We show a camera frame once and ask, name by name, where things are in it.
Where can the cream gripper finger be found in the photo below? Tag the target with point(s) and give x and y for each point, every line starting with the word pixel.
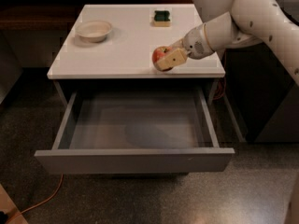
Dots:
pixel 177 57
pixel 178 44

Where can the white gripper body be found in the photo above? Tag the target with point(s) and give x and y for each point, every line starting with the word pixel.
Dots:
pixel 195 43

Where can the red apple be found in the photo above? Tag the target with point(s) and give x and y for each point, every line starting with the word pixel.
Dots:
pixel 161 58

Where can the grey top drawer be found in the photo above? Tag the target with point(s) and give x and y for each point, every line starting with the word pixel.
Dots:
pixel 136 132

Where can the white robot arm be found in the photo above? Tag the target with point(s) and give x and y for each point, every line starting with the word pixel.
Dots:
pixel 246 23

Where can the grey drawer cabinet white top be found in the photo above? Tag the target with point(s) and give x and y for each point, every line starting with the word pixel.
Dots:
pixel 122 62

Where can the green yellow sponge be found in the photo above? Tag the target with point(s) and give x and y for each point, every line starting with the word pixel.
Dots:
pixel 161 18

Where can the white bowl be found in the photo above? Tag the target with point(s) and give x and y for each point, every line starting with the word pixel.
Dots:
pixel 94 31

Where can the dark wooden shelf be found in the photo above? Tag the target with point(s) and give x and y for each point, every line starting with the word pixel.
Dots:
pixel 42 15

